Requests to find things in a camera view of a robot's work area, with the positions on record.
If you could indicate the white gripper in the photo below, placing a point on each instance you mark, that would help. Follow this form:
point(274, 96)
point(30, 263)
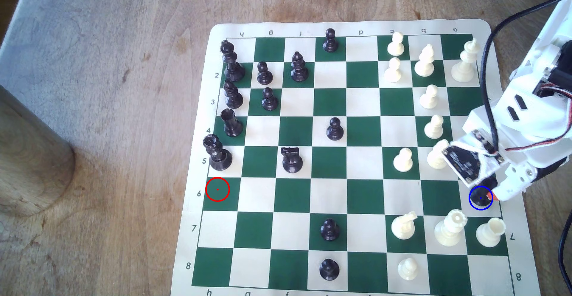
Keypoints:
point(519, 179)

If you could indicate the green and cream chess mat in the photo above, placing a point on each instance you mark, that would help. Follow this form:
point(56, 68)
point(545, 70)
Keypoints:
point(364, 193)

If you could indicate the white rook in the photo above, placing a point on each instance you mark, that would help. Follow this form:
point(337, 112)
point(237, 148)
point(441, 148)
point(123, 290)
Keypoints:
point(488, 235)

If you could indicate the white queen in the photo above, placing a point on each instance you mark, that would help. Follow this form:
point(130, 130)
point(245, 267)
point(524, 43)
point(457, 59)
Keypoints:
point(448, 233)

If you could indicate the white bishop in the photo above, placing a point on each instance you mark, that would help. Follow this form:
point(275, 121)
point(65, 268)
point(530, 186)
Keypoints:
point(435, 157)
point(424, 65)

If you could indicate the white pawn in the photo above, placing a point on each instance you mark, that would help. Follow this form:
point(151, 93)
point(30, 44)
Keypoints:
point(393, 72)
point(429, 99)
point(396, 45)
point(407, 270)
point(403, 162)
point(433, 128)

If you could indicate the white knight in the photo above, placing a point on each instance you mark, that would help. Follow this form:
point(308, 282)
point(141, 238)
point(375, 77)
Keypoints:
point(403, 228)

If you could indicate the white king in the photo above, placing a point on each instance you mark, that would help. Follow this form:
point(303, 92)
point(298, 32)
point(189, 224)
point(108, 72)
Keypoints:
point(464, 70)

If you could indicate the black pawn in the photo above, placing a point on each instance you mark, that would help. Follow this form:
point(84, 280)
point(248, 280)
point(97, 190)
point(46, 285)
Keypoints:
point(329, 270)
point(334, 130)
point(264, 76)
point(330, 231)
point(330, 42)
point(269, 101)

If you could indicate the black knight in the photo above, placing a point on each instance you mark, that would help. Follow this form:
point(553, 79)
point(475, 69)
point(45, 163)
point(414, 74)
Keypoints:
point(292, 162)

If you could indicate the black bishop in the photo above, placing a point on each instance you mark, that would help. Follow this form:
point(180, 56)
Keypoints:
point(299, 70)
point(232, 97)

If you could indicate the black queen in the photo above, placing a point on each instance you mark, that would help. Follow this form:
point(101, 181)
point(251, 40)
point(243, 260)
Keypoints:
point(219, 156)

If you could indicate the black king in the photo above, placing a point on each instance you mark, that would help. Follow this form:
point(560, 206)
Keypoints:
point(232, 68)

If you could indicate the black circuit board camera module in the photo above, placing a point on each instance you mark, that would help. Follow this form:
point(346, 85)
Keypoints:
point(464, 164)

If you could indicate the round wooden post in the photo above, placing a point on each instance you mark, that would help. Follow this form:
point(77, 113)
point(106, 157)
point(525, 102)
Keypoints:
point(31, 162)

